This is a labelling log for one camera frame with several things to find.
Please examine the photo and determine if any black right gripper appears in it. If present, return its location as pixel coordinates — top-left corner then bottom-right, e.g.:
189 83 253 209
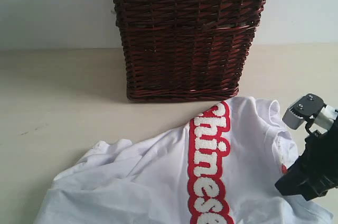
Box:
275 126 337 201

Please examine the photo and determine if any white t-shirt with red lettering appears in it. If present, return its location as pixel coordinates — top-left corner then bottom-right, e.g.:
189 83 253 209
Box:
35 97 333 223

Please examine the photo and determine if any dark brown wicker basket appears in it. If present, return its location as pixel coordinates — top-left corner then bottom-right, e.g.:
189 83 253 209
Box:
113 0 266 102

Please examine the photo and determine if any orange garment tag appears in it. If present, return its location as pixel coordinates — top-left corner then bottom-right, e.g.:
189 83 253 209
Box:
281 164 288 175

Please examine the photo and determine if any black camera cable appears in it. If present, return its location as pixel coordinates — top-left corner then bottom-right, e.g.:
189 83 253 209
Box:
303 114 322 136

